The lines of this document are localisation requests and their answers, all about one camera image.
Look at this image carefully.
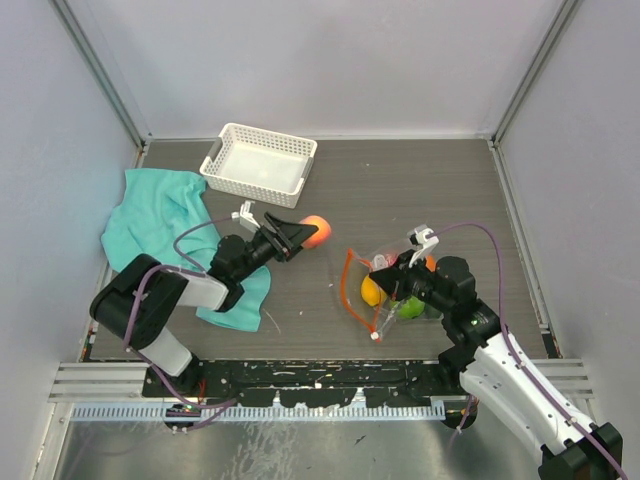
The clear zip bag orange seal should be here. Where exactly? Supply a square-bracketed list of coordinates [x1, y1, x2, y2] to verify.
[340, 246, 442, 342]

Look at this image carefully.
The fake peach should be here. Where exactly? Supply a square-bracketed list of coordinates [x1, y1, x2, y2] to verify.
[300, 215, 332, 249]

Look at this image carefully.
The white perforated plastic basket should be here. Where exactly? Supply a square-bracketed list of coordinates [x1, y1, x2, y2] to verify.
[199, 123, 317, 209]

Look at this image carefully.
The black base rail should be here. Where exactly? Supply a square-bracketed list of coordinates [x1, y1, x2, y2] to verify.
[142, 358, 481, 407]

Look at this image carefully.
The red fake apple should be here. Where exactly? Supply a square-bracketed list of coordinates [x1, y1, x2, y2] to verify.
[372, 252, 398, 271]

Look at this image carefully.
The yellow fake lemon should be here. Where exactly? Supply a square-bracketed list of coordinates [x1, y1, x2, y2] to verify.
[360, 276, 387, 308]

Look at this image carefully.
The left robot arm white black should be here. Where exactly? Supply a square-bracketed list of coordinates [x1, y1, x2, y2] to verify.
[89, 210, 320, 396]

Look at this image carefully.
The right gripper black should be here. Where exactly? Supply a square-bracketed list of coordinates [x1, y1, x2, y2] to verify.
[369, 249, 452, 315]

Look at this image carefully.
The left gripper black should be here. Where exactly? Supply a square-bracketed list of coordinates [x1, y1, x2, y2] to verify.
[234, 211, 315, 282]

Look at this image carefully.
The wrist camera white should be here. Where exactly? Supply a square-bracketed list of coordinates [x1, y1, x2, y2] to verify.
[231, 200, 260, 233]
[407, 224, 439, 267]

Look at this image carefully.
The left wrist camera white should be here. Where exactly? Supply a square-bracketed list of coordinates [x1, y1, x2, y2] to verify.
[231, 200, 260, 233]

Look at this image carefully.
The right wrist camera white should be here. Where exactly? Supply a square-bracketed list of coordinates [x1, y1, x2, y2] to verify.
[407, 224, 439, 267]

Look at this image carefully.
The grey slotted cable duct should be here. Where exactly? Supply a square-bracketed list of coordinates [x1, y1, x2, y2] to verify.
[70, 399, 446, 423]

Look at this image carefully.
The teal cloth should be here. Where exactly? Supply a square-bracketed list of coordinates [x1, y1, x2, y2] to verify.
[100, 168, 272, 333]

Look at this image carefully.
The orange fake orange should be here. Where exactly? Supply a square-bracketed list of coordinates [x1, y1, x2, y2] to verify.
[425, 255, 436, 272]

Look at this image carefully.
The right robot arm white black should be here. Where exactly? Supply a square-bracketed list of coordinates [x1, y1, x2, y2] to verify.
[370, 252, 626, 479]

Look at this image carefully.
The green fake fruit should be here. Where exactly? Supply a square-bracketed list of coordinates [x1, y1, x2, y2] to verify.
[390, 297, 425, 320]

